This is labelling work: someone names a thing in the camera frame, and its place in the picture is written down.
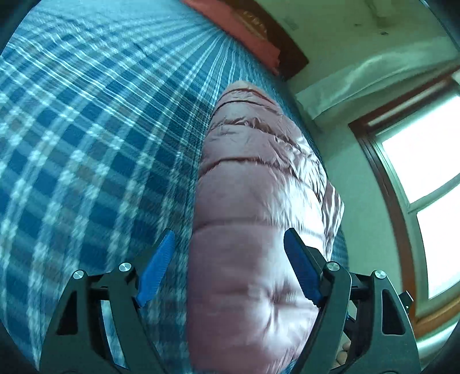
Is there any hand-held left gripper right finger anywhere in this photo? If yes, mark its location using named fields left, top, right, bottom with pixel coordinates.
left=283, top=227, right=422, bottom=374

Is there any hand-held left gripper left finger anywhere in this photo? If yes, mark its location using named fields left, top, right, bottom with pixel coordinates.
left=39, top=228, right=177, bottom=374

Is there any pink puffer jacket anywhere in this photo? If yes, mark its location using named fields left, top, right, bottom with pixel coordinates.
left=186, top=81, right=346, bottom=374

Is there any bed with blue plaid sheet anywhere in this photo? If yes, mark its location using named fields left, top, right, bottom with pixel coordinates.
left=0, top=0, right=349, bottom=374

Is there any wooden framed window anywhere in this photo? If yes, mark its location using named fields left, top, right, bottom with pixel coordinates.
left=348, top=68, right=460, bottom=321

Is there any pale green curtain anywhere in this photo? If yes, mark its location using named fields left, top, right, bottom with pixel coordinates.
left=295, top=59, right=460, bottom=120

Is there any dark wooden headboard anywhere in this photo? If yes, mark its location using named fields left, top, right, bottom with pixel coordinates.
left=223, top=0, right=310, bottom=78

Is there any salmon pink pillow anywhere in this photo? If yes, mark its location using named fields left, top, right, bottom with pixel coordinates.
left=181, top=0, right=281, bottom=75

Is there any brown printed cushion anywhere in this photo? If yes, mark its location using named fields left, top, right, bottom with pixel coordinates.
left=227, top=0, right=270, bottom=38

